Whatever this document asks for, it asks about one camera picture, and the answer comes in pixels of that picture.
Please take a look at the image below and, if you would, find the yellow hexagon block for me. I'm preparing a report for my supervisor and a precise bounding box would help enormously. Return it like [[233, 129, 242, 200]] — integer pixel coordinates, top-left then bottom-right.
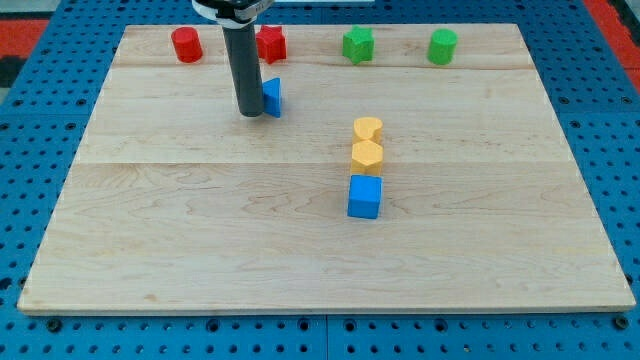
[[350, 140, 384, 176]]

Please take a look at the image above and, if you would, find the blue triangle block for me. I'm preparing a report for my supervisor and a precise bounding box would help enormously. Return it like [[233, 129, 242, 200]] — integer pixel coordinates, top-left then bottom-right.
[[262, 77, 282, 118]]

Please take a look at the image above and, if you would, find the yellow heart block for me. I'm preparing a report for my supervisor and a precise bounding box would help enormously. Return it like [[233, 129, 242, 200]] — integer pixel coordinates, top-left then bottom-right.
[[352, 117, 383, 144]]

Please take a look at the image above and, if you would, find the wooden board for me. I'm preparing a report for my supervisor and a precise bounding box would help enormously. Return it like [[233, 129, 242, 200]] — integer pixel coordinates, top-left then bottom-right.
[[18, 24, 636, 316]]

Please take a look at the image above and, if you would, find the blue cube block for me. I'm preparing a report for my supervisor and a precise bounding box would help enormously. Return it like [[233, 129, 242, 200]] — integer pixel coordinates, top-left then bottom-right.
[[347, 174, 383, 219]]

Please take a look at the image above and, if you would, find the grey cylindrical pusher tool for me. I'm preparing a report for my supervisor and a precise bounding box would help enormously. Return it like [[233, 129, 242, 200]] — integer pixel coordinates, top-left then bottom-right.
[[223, 23, 264, 117]]

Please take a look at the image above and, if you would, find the red star block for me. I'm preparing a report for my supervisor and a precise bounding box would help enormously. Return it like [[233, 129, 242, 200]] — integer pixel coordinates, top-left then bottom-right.
[[256, 25, 287, 64]]

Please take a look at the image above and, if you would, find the red cylinder block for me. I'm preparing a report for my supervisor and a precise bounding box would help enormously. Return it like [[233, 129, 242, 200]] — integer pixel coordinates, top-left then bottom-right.
[[171, 27, 203, 63]]

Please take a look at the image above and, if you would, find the green cylinder block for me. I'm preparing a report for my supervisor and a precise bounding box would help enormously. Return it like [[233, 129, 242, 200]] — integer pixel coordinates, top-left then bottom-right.
[[427, 28, 458, 65]]

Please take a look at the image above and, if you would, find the green star block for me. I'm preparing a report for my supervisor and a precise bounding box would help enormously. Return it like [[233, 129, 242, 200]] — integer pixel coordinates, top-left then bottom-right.
[[342, 25, 375, 65]]

